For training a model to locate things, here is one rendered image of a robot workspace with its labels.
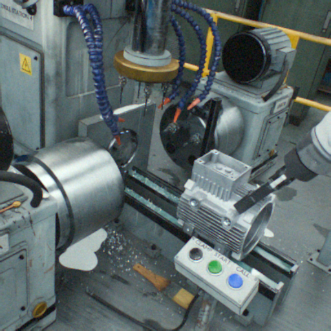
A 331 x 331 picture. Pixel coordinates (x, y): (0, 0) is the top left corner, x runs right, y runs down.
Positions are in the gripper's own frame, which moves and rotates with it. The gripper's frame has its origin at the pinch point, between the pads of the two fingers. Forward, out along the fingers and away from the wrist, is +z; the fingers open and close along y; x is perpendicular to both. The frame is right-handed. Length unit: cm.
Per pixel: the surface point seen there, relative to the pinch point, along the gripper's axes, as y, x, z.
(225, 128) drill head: -33.5, -22.9, 14.5
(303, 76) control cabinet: -317, -59, 103
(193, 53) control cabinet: -294, -156, 167
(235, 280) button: 19.7, 10.8, -1.2
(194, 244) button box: 17.6, 0.4, 4.8
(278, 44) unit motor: -69, -39, -2
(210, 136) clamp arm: -18.7, -21.8, 10.4
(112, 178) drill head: 18.4, -24.0, 14.0
